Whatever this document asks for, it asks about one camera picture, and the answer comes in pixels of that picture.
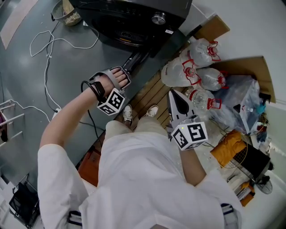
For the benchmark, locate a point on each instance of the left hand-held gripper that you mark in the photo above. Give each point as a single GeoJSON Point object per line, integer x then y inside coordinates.
{"type": "Point", "coordinates": [111, 101]}

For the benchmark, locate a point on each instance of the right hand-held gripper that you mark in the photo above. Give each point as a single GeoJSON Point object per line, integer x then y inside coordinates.
{"type": "Point", "coordinates": [194, 133]}

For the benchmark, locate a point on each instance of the round black washer door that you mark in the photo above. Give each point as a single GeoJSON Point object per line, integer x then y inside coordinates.
{"type": "Point", "coordinates": [138, 59]}

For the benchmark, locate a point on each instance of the person's right forearm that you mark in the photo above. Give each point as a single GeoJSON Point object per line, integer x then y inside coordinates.
{"type": "Point", "coordinates": [192, 165]}

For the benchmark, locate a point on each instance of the person's left forearm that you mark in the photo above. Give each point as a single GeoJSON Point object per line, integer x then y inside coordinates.
{"type": "Point", "coordinates": [67, 120]}

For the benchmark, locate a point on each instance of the black washing machine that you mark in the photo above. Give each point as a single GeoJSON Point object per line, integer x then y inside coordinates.
{"type": "Point", "coordinates": [174, 13]}

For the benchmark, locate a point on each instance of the person's left hand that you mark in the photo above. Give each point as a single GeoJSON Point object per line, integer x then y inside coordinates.
{"type": "Point", "coordinates": [119, 78]}

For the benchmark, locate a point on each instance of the black wristband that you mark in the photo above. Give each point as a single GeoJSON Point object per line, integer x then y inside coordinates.
{"type": "Point", "coordinates": [99, 90]}

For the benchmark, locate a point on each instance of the person's left white shoe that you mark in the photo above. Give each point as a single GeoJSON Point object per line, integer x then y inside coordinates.
{"type": "Point", "coordinates": [127, 111]}

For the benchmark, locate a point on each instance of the person's white shoe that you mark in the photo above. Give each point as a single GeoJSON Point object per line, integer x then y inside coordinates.
{"type": "Point", "coordinates": [127, 111]}
{"type": "Point", "coordinates": [152, 110]}

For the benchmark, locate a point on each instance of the empty clear water jug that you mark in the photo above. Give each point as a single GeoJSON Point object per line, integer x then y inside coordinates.
{"type": "Point", "coordinates": [201, 99]}

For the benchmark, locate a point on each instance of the person's right white shoe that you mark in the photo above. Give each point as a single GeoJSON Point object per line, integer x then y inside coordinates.
{"type": "Point", "coordinates": [152, 110]}

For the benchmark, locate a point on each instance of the wooden deck platform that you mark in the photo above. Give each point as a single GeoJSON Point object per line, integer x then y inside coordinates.
{"type": "Point", "coordinates": [147, 94]}

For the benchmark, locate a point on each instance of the clear plastic floor sheet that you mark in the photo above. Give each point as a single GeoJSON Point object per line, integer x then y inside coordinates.
{"type": "Point", "coordinates": [210, 156]}

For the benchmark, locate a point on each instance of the white power strip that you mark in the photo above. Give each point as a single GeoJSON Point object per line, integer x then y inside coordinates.
{"type": "Point", "coordinates": [56, 114]}

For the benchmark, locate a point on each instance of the large translucent plastic bag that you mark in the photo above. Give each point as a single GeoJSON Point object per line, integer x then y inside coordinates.
{"type": "Point", "coordinates": [236, 94]}

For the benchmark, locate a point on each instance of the orange cushion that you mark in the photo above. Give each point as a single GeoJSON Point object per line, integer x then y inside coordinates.
{"type": "Point", "coordinates": [228, 147]}

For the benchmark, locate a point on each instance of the white shopping bag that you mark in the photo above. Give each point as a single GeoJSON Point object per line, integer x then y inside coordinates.
{"type": "Point", "coordinates": [245, 120]}

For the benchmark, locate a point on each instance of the yellow badminton racket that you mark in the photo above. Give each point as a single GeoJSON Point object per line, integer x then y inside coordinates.
{"type": "Point", "coordinates": [240, 156]}

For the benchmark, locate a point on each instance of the large cardboard sheet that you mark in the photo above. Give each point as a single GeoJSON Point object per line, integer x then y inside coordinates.
{"type": "Point", "coordinates": [243, 64]}

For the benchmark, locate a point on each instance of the teal glove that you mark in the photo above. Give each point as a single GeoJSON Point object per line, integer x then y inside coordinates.
{"type": "Point", "coordinates": [261, 108]}

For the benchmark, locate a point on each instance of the person's white shirt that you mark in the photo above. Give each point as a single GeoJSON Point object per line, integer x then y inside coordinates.
{"type": "Point", "coordinates": [145, 183]}

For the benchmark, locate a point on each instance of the small cardboard sheet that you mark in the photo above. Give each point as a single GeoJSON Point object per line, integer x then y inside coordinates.
{"type": "Point", "coordinates": [212, 28]}

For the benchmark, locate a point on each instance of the black case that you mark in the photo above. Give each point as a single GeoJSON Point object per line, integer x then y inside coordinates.
{"type": "Point", "coordinates": [257, 161]}

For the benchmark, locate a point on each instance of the white box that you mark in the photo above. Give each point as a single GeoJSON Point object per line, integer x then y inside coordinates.
{"type": "Point", "coordinates": [196, 18]}

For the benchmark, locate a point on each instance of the wicker basket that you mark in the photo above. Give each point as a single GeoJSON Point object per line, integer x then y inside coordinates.
{"type": "Point", "coordinates": [69, 15]}

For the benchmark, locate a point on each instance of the white rack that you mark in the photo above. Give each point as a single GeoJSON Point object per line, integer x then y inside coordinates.
{"type": "Point", "coordinates": [9, 120]}

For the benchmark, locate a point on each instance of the orange striped box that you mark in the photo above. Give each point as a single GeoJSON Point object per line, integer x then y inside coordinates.
{"type": "Point", "coordinates": [245, 194]}

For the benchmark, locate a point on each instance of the black fan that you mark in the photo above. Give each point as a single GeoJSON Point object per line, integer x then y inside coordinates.
{"type": "Point", "coordinates": [264, 185]}

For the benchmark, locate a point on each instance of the beige floor mat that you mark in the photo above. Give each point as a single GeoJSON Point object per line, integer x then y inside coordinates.
{"type": "Point", "coordinates": [15, 22]}

